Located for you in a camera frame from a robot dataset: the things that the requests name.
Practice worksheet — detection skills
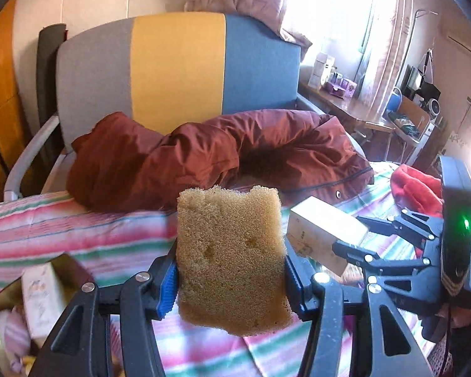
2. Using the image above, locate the blue round container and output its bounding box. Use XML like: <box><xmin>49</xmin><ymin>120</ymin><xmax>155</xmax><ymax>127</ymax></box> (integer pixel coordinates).
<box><xmin>385</xmin><ymin>87</ymin><xmax>403</xmax><ymax>115</ymax></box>

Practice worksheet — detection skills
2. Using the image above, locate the gold metal tin box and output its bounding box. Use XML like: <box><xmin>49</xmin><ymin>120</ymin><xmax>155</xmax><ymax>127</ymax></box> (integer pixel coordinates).
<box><xmin>0</xmin><ymin>253</ymin><xmax>114</xmax><ymax>377</ymax></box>

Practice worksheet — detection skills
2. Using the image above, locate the beige cardboard box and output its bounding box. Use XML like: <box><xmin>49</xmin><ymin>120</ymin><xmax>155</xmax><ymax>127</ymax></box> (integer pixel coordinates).
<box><xmin>286</xmin><ymin>196</ymin><xmax>370</xmax><ymax>276</ymax></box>

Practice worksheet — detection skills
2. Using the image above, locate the wooden desk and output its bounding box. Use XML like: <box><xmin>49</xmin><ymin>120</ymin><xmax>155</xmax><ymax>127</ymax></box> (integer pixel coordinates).
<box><xmin>298</xmin><ymin>80</ymin><xmax>385</xmax><ymax>138</ymax></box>

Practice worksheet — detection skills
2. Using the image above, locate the grey yellow blue chair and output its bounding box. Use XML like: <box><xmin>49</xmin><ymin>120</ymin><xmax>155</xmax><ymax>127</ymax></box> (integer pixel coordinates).
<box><xmin>3</xmin><ymin>13</ymin><xmax>362</xmax><ymax>201</ymax></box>

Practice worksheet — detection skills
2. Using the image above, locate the tan sponge block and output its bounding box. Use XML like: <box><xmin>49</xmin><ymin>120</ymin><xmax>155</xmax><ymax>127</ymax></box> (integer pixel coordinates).
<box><xmin>176</xmin><ymin>186</ymin><xmax>293</xmax><ymax>337</ymax></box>

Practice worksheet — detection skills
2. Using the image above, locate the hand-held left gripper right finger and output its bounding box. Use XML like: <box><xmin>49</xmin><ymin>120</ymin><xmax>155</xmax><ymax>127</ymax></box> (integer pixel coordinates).
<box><xmin>283</xmin><ymin>249</ymin><xmax>434</xmax><ymax>377</ymax></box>

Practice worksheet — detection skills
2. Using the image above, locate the wooden chair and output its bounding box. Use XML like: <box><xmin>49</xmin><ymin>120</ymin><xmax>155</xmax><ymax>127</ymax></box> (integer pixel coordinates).
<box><xmin>385</xmin><ymin>96</ymin><xmax>434</xmax><ymax>166</ymax></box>

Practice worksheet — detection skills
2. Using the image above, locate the orange wooden wardrobe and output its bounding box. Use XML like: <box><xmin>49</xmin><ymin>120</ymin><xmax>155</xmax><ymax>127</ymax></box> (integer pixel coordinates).
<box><xmin>0</xmin><ymin>0</ymin><xmax>28</xmax><ymax>205</ymax></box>

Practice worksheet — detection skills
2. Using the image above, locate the black hanging bag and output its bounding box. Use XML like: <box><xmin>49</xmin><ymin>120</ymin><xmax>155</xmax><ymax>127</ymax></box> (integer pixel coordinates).
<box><xmin>418</xmin><ymin>47</ymin><xmax>442</xmax><ymax>103</ymax></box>

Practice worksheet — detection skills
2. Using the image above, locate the pink cloth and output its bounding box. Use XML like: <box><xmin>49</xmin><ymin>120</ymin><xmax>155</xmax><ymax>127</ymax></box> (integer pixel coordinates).
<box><xmin>0</xmin><ymin>298</ymin><xmax>34</xmax><ymax>366</ymax></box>

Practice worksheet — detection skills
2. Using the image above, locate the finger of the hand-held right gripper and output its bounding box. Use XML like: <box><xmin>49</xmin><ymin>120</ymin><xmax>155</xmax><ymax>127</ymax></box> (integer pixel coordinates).
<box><xmin>332</xmin><ymin>241</ymin><xmax>443</xmax><ymax>312</ymax></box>
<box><xmin>355</xmin><ymin>209</ymin><xmax>444</xmax><ymax>252</ymax></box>

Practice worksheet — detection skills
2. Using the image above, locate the white printed carton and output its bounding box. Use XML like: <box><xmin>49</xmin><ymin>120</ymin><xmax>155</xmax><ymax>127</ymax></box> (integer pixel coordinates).
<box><xmin>21</xmin><ymin>263</ymin><xmax>65</xmax><ymax>340</ymax></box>

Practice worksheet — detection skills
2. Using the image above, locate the purple box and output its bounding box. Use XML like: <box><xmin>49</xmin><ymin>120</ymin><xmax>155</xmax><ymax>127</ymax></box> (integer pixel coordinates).
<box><xmin>324</xmin><ymin>78</ymin><xmax>358</xmax><ymax>99</ymax></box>

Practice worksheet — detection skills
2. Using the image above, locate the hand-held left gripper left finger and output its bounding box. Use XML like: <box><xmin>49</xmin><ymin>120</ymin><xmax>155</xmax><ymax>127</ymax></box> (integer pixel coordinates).
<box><xmin>31</xmin><ymin>239</ymin><xmax>181</xmax><ymax>377</ymax></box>

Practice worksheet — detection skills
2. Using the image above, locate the white box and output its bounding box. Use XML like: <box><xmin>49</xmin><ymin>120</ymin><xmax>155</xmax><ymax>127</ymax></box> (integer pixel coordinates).
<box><xmin>308</xmin><ymin>52</ymin><xmax>336</xmax><ymax>89</ymax></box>

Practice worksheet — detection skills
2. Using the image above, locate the window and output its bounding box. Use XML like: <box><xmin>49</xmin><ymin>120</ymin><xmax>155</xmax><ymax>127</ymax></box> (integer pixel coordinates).
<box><xmin>283</xmin><ymin>0</ymin><xmax>409</xmax><ymax>99</ymax></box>

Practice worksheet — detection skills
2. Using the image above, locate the maroon puffer jacket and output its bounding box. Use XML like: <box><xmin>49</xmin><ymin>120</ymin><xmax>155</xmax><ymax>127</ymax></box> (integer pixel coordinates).
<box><xmin>66</xmin><ymin>109</ymin><xmax>374</xmax><ymax>213</ymax></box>

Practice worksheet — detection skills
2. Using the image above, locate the red cloth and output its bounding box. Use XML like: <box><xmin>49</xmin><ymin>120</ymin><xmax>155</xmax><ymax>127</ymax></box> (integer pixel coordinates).
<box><xmin>390</xmin><ymin>164</ymin><xmax>444</xmax><ymax>215</ymax></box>

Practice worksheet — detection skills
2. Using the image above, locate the black monitor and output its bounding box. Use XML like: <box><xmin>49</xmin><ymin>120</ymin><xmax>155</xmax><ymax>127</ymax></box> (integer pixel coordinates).
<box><xmin>402</xmin><ymin>65</ymin><xmax>422</xmax><ymax>97</ymax></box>

